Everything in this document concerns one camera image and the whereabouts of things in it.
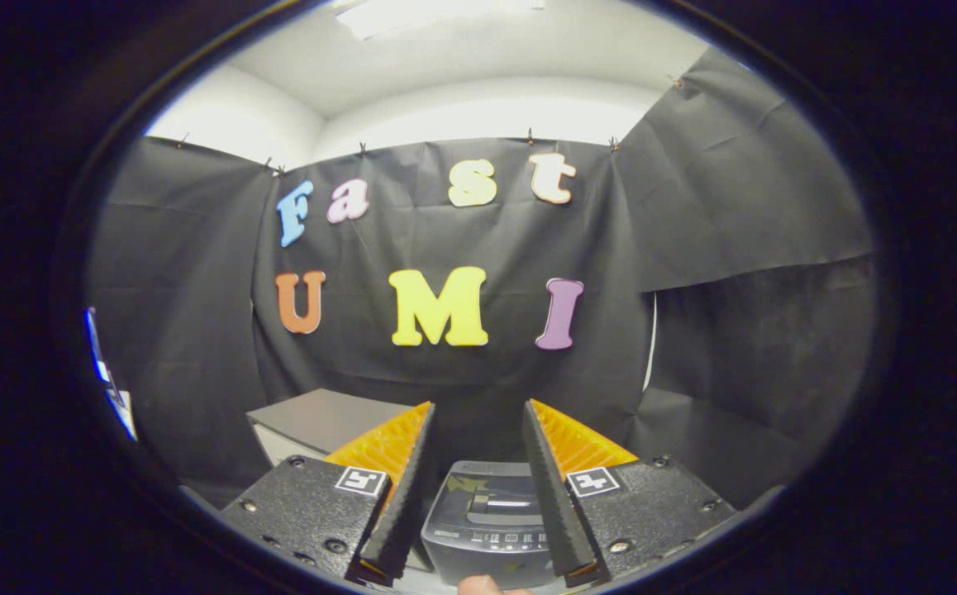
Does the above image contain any blue and white board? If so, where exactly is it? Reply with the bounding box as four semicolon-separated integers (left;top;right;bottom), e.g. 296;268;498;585
84;307;139;440

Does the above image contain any ceiling light panel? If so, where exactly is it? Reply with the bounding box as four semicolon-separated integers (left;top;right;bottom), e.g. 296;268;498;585
334;0;547;40

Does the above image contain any dark washing machine lid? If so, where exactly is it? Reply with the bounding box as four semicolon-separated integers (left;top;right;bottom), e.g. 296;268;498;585
431;460;547;530

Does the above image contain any grey side table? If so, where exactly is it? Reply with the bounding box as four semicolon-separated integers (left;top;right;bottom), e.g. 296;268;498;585
245;388;436;573

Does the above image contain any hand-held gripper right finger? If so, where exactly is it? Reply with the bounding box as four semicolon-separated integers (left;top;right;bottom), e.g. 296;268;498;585
521;398;740;588

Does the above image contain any grey washing machine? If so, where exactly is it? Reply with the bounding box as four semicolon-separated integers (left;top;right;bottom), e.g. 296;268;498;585
421;521;566;589

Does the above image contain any row of small cloth clips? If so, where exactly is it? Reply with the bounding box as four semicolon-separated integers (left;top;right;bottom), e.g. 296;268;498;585
174;74;686;179

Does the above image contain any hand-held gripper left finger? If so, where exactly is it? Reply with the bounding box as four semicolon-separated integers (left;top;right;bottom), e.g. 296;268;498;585
218;401;438;586

